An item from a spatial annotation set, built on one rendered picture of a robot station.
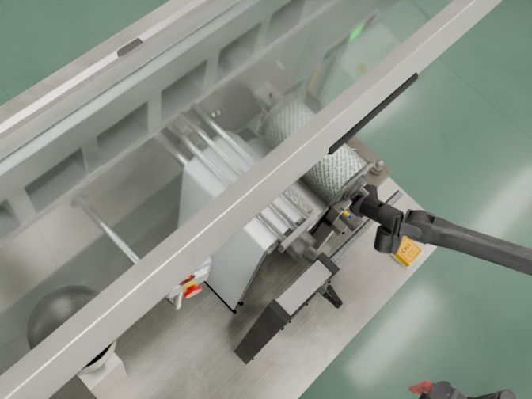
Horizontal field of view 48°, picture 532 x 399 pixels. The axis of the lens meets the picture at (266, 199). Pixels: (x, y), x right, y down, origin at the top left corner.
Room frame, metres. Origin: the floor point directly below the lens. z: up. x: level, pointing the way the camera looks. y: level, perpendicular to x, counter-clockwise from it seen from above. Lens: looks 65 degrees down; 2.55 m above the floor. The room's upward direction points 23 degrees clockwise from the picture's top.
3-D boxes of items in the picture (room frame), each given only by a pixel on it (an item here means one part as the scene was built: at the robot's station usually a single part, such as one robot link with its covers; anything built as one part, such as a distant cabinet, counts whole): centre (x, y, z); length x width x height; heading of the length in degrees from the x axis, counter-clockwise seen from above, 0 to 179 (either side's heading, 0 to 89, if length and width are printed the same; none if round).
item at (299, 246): (0.51, -0.10, 1.34); 0.06 x 0.06 x 0.06; 66
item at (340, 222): (0.70, -0.20, 1.05); 0.06 x 0.05 x 0.31; 66
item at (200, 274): (0.26, 0.07, 1.66); 0.07 x 0.07 x 0.10; 51
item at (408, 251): (0.80, -0.46, 0.91); 0.07 x 0.07 x 0.02; 66
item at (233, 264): (0.51, 0.10, 1.17); 0.34 x 0.05 x 0.54; 66
